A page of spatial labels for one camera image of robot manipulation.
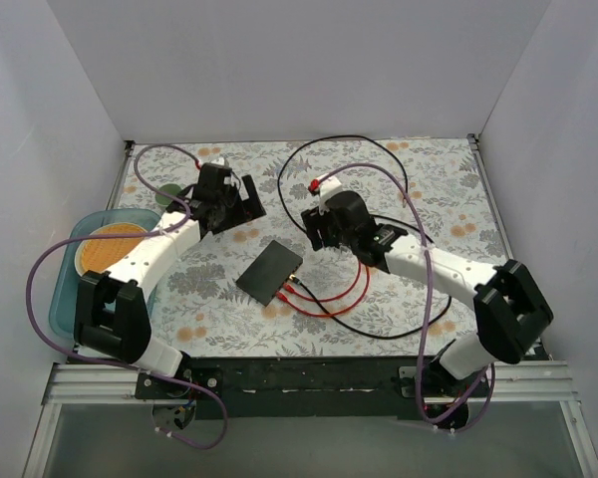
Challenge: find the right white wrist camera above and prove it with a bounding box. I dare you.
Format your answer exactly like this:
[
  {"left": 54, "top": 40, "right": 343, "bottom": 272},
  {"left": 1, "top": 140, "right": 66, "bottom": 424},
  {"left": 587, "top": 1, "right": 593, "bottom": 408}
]
[{"left": 308, "top": 175, "right": 342, "bottom": 213}]

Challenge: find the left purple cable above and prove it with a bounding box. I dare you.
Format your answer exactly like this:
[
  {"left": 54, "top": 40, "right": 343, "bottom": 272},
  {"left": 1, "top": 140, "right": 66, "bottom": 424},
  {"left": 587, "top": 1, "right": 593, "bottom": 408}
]
[{"left": 25, "top": 142, "right": 229, "bottom": 450}]

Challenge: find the teal plastic tray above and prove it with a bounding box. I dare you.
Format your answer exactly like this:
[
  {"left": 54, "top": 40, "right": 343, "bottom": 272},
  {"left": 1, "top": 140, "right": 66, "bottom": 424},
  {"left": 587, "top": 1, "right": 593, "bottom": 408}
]
[{"left": 49, "top": 208, "right": 159, "bottom": 339}]

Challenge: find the orange woven plate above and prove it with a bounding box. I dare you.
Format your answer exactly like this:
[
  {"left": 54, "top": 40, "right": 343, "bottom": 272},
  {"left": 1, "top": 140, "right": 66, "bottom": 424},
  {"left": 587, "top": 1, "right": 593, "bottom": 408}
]
[{"left": 74, "top": 222, "right": 147, "bottom": 276}]

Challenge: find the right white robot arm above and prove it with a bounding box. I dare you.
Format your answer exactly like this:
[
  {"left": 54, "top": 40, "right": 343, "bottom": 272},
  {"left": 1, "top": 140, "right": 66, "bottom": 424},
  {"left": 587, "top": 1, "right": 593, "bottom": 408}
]
[{"left": 301, "top": 190, "right": 554, "bottom": 396}]

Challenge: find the red ethernet cable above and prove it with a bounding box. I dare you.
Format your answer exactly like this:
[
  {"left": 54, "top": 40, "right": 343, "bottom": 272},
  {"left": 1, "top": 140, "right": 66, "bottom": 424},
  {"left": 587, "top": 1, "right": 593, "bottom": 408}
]
[
  {"left": 281, "top": 261, "right": 365, "bottom": 305},
  {"left": 276, "top": 261, "right": 373, "bottom": 320}
]

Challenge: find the floral tablecloth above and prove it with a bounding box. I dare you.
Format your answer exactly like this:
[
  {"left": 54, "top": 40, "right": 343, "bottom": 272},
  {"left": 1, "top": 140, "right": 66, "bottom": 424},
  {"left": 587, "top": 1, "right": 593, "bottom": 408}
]
[{"left": 118, "top": 138, "right": 506, "bottom": 357}]

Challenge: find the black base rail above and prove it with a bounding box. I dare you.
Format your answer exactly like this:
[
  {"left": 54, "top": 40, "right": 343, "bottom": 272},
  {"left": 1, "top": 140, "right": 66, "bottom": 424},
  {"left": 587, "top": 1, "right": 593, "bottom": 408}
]
[{"left": 134, "top": 354, "right": 494, "bottom": 433}]

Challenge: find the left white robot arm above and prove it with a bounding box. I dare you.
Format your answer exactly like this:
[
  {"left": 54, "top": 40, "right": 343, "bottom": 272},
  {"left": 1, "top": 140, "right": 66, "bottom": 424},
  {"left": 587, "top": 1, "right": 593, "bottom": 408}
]
[{"left": 74, "top": 163, "right": 265, "bottom": 398}]

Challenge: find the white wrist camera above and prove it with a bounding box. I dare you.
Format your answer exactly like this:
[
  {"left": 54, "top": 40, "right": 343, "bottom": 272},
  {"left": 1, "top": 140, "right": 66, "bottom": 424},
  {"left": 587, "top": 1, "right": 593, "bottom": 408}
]
[
  {"left": 308, "top": 175, "right": 342, "bottom": 213},
  {"left": 199, "top": 155, "right": 231, "bottom": 174}
]

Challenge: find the black network switch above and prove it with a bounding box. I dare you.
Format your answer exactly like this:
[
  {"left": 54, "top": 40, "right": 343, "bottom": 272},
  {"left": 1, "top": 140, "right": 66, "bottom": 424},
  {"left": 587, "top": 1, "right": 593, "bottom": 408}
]
[{"left": 236, "top": 240, "right": 303, "bottom": 307}]

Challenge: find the green plastic cup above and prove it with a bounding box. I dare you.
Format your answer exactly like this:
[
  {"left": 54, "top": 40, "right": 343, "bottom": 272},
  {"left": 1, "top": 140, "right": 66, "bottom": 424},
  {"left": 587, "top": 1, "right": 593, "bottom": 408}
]
[{"left": 154, "top": 183, "right": 182, "bottom": 209}]

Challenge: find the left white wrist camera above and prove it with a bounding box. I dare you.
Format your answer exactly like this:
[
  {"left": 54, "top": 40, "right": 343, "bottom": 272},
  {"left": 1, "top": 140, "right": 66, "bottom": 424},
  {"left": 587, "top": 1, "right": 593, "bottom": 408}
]
[{"left": 199, "top": 155, "right": 231, "bottom": 174}]

